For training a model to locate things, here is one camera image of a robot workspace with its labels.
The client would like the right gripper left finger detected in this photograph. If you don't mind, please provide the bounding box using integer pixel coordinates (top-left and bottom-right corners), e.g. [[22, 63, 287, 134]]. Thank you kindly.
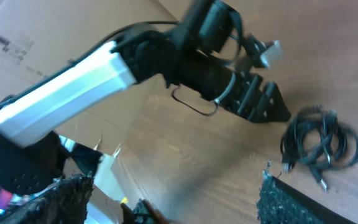
[[0, 174, 94, 224]]

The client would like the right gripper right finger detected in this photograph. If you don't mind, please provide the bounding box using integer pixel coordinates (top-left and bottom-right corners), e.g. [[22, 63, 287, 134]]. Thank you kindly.
[[257, 161, 354, 224]]

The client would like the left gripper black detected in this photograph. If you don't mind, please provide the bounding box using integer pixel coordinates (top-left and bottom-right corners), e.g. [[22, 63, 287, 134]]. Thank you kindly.
[[194, 34, 291, 123]]

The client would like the black USB cable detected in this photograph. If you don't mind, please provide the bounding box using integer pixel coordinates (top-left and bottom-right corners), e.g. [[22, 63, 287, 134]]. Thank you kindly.
[[280, 105, 347, 174], [290, 108, 358, 192]]

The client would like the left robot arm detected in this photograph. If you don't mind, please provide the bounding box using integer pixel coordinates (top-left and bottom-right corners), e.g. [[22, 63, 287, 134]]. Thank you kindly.
[[0, 0, 291, 195]]

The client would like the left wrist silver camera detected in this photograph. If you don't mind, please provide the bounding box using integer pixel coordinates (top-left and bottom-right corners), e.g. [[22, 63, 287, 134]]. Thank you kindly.
[[259, 40, 283, 68]]

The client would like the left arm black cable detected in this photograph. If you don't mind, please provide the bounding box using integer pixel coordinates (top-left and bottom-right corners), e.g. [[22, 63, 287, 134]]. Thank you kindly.
[[0, 20, 239, 118]]

